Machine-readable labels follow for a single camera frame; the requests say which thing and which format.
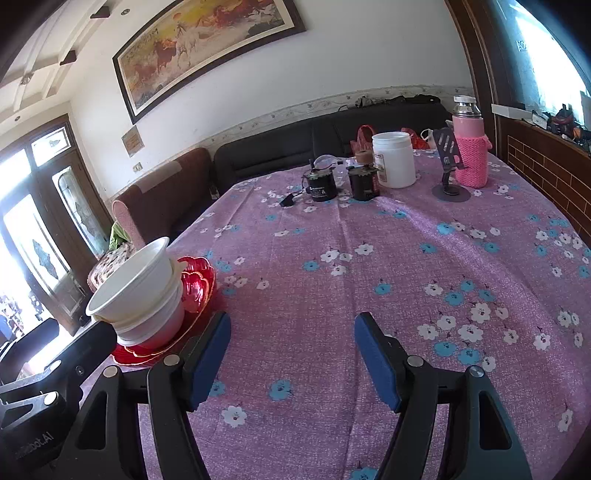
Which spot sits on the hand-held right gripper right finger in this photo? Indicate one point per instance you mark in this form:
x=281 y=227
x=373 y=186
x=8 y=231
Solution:
x=376 y=364

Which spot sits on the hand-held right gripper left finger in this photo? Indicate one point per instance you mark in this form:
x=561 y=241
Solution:
x=210 y=364

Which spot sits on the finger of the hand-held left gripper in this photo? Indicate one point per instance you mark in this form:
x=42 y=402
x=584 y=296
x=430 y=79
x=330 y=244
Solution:
x=90 y=346

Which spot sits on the large red gold-rimmed plate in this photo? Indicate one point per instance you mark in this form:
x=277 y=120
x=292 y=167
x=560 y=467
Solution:
x=184 y=332

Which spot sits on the large white bowl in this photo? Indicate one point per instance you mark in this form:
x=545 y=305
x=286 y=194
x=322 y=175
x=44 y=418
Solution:
x=157 y=318

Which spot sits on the small cream bowl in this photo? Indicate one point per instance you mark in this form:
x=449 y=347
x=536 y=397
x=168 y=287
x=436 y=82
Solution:
x=134 y=277

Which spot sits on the red flower-shaped plate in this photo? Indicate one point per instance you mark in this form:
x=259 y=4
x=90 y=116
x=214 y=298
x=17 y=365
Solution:
x=198 y=281

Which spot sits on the medium cream bowl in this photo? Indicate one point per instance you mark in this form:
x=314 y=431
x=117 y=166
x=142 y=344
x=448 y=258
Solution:
x=179 y=272

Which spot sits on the woven basket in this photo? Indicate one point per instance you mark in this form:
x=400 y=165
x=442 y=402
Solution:
x=111 y=265

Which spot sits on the purple floral tablecloth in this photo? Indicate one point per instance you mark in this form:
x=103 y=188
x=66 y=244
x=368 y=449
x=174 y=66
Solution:
x=369 y=258

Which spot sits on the pink cushion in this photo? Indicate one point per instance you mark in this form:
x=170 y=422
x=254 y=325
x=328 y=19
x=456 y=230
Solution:
x=129 y=226

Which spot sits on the brown glazed door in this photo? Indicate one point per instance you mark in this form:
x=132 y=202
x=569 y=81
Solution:
x=51 y=221

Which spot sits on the brown armchair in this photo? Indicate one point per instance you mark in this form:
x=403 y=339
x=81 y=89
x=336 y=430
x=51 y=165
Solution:
x=161 y=194

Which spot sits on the black power adapter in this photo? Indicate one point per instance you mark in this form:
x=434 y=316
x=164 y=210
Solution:
x=288 y=201

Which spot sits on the black motor with wooden spool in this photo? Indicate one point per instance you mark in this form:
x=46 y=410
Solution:
x=364 y=182

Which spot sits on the black electric motor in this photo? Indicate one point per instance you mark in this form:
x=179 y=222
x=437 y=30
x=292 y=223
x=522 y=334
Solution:
x=321 y=187

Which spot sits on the grey phone stand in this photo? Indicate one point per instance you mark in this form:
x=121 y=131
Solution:
x=450 y=184

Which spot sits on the white plastic jar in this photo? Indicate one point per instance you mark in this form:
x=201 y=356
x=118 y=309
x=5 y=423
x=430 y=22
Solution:
x=395 y=159

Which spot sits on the clear plastic lid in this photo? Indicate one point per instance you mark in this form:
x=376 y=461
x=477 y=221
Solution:
x=330 y=162

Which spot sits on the red plastic bag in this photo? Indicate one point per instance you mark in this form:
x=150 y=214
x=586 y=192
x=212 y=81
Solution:
x=364 y=136

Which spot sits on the black sofa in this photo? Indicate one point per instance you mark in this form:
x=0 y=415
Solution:
x=286 y=147

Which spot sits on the pink knit-sleeved thermos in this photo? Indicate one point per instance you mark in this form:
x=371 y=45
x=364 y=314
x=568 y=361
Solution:
x=471 y=147

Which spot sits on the white box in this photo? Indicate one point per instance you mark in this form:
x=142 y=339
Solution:
x=510 y=110

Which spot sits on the framed horse painting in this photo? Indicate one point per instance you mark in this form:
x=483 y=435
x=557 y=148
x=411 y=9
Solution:
x=203 y=50

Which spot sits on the small wall plaque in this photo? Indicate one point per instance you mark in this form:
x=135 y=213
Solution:
x=132 y=141

